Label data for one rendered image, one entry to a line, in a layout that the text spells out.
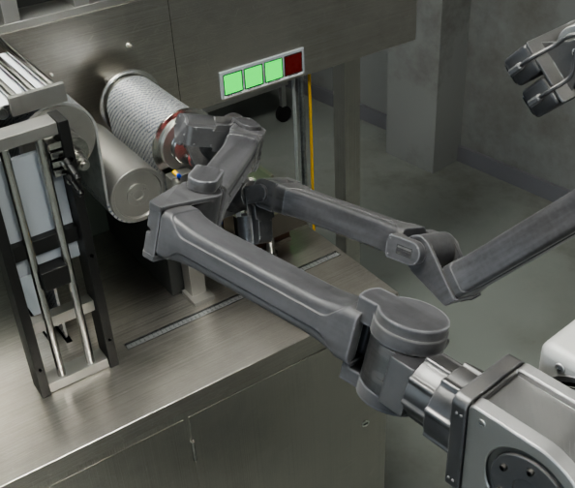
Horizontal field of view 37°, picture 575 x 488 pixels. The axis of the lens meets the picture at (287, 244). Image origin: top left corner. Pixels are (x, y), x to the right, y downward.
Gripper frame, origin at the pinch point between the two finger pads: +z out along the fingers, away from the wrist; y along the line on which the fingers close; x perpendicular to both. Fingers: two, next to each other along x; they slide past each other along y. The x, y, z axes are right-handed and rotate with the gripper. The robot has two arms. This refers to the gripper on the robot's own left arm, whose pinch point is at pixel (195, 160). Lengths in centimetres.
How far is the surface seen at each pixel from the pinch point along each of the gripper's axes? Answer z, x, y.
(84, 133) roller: -1.9, 10.3, -20.2
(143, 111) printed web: 5.9, 13.6, -3.7
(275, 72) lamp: 27, 21, 44
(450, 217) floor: 133, -30, 174
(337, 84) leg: 53, 20, 81
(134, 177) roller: 5.1, 1.0, -11.3
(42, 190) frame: -7.3, 1.0, -33.3
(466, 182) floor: 145, -17, 201
